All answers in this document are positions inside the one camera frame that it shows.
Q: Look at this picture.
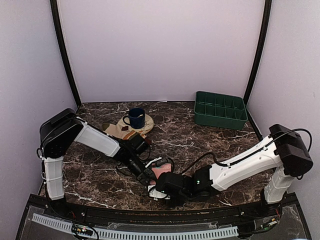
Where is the pink patterned sock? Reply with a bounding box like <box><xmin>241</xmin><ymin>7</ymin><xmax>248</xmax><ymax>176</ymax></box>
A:
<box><xmin>147</xmin><ymin>163</ymin><xmax>172</xmax><ymax>192</ymax></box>

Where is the green compartment tray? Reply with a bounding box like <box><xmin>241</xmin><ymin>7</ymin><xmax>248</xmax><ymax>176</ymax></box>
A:
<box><xmin>194</xmin><ymin>91</ymin><xmax>248</xmax><ymax>130</ymax></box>

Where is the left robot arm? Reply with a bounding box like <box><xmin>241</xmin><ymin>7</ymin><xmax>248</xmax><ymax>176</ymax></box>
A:
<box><xmin>36</xmin><ymin>108</ymin><xmax>156</xmax><ymax>218</ymax></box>

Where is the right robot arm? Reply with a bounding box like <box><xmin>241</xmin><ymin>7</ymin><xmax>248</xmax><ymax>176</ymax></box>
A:
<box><xmin>148</xmin><ymin>124</ymin><xmax>314</xmax><ymax>217</ymax></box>

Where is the beige striped sock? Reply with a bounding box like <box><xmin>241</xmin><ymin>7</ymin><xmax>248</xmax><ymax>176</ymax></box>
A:
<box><xmin>102</xmin><ymin>123</ymin><xmax>154</xmax><ymax>140</ymax></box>

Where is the dark blue mug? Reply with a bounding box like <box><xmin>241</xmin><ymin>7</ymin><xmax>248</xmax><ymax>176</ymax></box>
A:
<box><xmin>122</xmin><ymin>107</ymin><xmax>146</xmax><ymax>129</ymax></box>

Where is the black front rail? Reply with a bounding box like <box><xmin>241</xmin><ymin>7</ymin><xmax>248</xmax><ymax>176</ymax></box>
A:
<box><xmin>44</xmin><ymin>202</ymin><xmax>281</xmax><ymax>226</ymax></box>

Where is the white slotted cable duct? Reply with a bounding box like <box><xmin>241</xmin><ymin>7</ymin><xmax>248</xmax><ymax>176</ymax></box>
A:
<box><xmin>31</xmin><ymin>213</ymin><xmax>239</xmax><ymax>240</ymax></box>

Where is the black right frame post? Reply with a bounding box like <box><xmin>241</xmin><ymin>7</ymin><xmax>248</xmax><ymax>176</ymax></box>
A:
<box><xmin>243</xmin><ymin>0</ymin><xmax>273</xmax><ymax>102</ymax></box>

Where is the black frame post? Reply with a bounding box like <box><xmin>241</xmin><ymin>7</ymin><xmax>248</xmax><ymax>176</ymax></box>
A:
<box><xmin>243</xmin><ymin>0</ymin><xmax>273</xmax><ymax>102</ymax></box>
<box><xmin>49</xmin><ymin>0</ymin><xmax>82</xmax><ymax>108</ymax></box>

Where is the black left frame post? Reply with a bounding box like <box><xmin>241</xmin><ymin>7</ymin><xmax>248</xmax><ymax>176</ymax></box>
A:
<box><xmin>49</xmin><ymin>0</ymin><xmax>82</xmax><ymax>108</ymax></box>

